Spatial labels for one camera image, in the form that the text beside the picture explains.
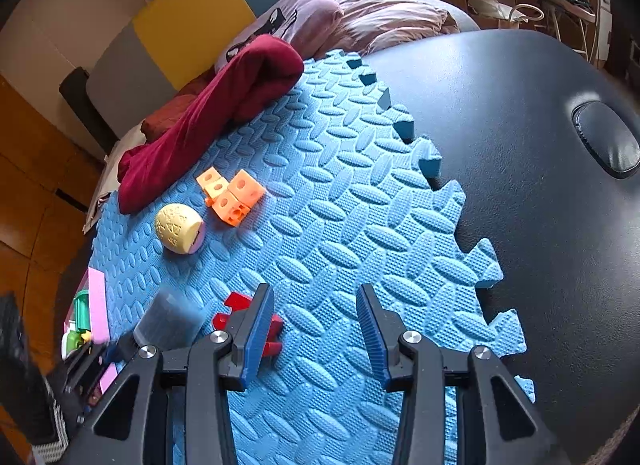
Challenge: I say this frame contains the wooden wardrobe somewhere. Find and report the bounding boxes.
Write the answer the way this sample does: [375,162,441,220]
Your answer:
[0,75,109,336]

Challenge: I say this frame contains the pink crumpled blanket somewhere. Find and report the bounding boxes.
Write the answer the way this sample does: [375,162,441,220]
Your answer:
[320,0,448,56]

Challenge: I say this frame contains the yellow egg toy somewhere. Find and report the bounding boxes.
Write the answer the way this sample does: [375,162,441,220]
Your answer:
[154,203,207,254]

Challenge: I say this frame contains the red plastic block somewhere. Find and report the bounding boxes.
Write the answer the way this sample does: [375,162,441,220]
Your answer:
[212,292,285,358]

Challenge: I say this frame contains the grey yellow blue sofa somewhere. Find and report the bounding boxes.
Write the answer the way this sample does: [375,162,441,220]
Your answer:
[85,0,476,110]

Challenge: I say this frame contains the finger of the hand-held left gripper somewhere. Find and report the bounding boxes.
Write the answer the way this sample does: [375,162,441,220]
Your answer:
[52,337,123,426]

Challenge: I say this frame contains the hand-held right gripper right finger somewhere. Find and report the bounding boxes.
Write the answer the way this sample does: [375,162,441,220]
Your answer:
[356,284,561,465]

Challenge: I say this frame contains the light orange cube block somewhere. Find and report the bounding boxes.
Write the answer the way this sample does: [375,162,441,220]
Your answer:
[196,168,228,199]

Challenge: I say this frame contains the white cloth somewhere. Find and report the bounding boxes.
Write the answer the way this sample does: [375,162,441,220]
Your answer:
[82,125,147,236]

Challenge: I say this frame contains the white folding chair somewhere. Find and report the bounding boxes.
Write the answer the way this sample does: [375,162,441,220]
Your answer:
[542,0,614,66]

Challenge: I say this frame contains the black padded panel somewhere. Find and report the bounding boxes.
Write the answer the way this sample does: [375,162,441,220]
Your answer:
[59,66,119,156]

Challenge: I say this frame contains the pink toy tray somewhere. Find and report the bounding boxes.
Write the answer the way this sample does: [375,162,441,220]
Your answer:
[61,267,121,396]

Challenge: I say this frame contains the black round face cushion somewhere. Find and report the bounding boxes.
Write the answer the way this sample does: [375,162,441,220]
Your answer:
[571,101,640,179]

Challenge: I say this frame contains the purple printed pillow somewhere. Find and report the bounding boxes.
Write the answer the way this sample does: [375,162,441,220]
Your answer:
[214,0,346,73]

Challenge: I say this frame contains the blue foam puzzle mat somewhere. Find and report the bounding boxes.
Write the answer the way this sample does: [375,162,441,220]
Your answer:
[90,50,536,465]

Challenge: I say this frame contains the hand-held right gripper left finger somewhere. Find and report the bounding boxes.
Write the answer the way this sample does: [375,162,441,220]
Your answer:
[65,282,277,465]

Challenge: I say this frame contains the dark red folded garment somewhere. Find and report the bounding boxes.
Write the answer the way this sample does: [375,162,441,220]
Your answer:
[117,37,305,214]

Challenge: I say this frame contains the dark red cushion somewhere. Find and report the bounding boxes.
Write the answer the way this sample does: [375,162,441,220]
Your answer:
[141,70,221,146]

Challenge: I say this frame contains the green toy piece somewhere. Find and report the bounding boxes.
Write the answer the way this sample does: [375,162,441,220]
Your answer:
[72,292,94,333]

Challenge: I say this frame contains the white plastic bag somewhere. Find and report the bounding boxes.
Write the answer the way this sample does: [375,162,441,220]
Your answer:
[467,0,546,28]

